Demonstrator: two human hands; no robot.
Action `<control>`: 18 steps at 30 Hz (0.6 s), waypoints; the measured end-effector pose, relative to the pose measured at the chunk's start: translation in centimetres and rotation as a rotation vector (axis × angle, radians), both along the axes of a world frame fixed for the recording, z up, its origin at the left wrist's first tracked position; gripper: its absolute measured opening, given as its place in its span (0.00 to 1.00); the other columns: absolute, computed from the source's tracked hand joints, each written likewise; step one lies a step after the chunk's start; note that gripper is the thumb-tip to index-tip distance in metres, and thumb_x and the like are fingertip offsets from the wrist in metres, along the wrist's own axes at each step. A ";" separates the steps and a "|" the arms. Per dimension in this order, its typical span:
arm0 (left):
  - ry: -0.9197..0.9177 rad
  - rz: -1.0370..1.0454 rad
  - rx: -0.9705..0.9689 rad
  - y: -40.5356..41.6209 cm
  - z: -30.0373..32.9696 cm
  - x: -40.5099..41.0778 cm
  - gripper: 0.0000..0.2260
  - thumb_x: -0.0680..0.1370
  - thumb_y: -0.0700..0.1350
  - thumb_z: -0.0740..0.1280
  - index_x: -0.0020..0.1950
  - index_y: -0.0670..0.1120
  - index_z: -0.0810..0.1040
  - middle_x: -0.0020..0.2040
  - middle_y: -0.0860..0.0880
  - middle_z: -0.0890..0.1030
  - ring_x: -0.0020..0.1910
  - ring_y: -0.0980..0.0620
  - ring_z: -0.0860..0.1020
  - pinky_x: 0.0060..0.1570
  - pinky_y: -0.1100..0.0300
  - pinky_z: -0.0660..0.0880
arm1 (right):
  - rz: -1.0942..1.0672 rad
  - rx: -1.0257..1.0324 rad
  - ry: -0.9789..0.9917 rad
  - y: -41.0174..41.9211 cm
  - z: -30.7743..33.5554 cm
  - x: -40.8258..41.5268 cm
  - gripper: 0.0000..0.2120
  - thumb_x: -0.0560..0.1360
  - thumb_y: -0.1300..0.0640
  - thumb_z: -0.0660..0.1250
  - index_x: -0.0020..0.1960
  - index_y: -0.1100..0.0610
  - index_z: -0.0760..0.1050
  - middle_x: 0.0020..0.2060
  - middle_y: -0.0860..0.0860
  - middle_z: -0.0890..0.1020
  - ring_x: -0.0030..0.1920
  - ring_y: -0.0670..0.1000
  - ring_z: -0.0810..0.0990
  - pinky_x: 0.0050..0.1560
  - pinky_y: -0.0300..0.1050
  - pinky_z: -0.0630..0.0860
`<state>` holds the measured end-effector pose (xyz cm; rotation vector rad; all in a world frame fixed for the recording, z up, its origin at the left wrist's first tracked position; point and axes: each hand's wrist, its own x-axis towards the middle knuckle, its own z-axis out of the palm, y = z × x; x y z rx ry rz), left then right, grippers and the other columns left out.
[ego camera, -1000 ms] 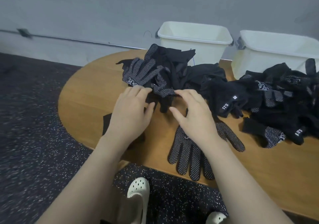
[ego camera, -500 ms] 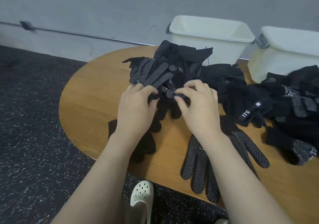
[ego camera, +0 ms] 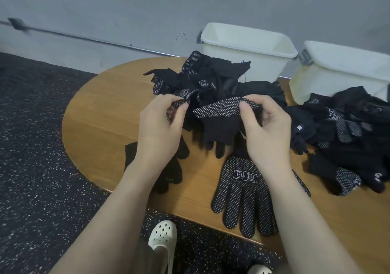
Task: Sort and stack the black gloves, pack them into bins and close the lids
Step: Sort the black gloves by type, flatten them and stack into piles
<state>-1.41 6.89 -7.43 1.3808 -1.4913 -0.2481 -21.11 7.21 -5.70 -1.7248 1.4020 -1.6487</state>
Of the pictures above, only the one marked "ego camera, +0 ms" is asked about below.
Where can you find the person's white shoe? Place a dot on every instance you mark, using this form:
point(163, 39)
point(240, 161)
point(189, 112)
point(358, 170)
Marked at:
point(163, 234)
point(259, 269)

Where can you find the person's right white shoe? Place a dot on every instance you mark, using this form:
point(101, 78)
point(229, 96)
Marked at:
point(259, 269)

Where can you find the person's right forearm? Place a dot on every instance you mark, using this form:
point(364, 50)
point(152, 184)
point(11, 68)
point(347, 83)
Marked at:
point(311, 228)

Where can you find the black dotted glove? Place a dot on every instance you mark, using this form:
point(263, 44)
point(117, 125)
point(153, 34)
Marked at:
point(130, 152)
point(244, 194)
point(219, 120)
point(182, 149)

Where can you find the pile of black gloves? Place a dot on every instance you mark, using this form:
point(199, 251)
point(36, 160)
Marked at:
point(173, 174)
point(207, 76)

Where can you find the person's right hand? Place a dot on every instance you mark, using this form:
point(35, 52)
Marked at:
point(271, 137)

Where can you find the stack of black gloves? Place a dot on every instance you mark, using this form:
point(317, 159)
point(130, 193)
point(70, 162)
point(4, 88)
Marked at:
point(159, 185)

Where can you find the person's left leg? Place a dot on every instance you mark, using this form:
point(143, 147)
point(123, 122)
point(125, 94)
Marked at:
point(145, 258)

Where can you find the person's left forearm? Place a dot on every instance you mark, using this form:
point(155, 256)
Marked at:
point(116, 228)

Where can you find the grey wall pipe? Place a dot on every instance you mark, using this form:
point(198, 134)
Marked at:
point(91, 37)

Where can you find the white plastic bin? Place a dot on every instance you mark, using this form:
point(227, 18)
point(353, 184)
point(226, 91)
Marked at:
point(317, 82)
point(268, 57)

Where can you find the person's left hand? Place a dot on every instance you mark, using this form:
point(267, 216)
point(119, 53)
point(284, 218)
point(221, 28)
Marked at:
point(158, 137)

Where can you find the person's left white shoe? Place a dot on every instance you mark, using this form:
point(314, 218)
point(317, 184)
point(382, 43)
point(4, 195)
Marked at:
point(163, 234)

